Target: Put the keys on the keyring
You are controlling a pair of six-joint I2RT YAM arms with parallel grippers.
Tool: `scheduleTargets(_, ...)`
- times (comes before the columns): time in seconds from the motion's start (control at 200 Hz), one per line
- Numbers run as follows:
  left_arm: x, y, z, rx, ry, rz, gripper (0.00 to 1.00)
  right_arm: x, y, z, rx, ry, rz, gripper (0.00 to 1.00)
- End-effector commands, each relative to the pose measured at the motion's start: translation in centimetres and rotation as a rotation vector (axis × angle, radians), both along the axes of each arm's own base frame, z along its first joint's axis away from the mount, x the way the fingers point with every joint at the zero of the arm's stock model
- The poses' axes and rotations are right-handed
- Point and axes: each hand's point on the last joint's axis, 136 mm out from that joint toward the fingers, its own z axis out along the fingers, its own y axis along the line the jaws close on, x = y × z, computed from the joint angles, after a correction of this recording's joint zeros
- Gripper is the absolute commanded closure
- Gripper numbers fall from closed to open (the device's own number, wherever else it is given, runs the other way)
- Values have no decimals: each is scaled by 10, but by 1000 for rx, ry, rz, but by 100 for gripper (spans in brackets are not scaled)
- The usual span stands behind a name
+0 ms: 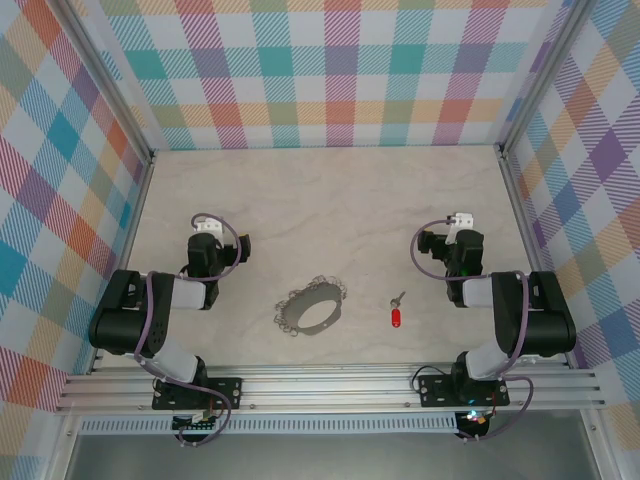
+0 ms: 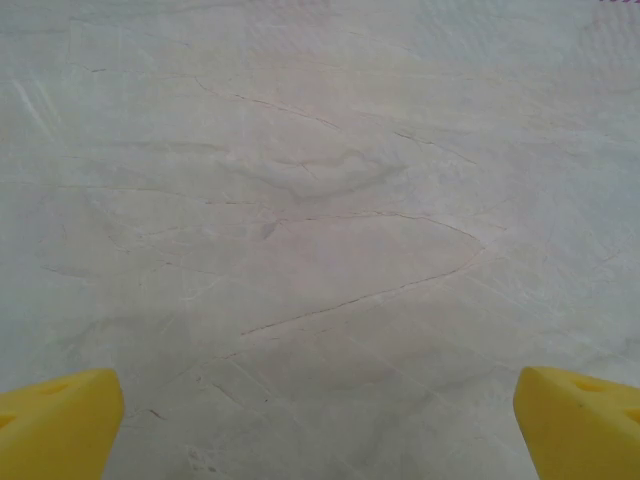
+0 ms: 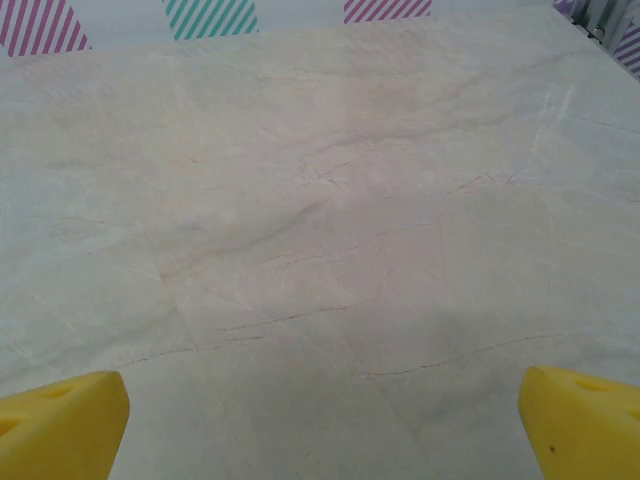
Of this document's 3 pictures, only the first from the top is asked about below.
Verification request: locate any silver key with red tag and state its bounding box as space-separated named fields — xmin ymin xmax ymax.
xmin=388 ymin=291 xmax=407 ymax=330

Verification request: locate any metal plate with split rings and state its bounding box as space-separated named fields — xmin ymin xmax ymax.
xmin=273 ymin=274 xmax=349 ymax=337

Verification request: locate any small electronics board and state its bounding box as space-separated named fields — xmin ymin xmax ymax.
xmin=457 ymin=408 xmax=490 ymax=437
xmin=172 ymin=410 xmax=221 ymax=434

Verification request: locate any grey metal panel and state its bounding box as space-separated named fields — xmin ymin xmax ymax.
xmin=64 ymin=433 xmax=601 ymax=480

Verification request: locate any aluminium side rail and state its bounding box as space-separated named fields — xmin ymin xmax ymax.
xmin=497 ymin=149 xmax=574 ymax=369
xmin=87 ymin=152 xmax=159 ymax=376

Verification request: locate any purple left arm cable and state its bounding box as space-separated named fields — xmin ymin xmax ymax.
xmin=133 ymin=212 xmax=242 ymax=449

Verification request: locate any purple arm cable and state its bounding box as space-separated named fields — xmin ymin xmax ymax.
xmin=410 ymin=214 xmax=535 ymax=444
xmin=133 ymin=212 xmax=242 ymax=449

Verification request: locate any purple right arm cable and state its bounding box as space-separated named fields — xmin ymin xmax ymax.
xmin=410 ymin=214 xmax=535 ymax=444

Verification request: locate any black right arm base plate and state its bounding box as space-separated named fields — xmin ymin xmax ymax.
xmin=417 ymin=374 xmax=510 ymax=407

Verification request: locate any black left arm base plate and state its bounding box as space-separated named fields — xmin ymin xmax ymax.
xmin=152 ymin=377 xmax=244 ymax=411

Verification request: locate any long aluminium mounting rail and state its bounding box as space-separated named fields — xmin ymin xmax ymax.
xmin=54 ymin=366 xmax=606 ymax=414

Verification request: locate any aluminium frame post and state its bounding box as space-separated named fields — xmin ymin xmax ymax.
xmin=59 ymin=0 xmax=156 ymax=164
xmin=497 ymin=0 xmax=594 ymax=161

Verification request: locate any white slotted cable duct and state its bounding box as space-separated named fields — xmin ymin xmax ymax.
xmin=79 ymin=418 xmax=459 ymax=435

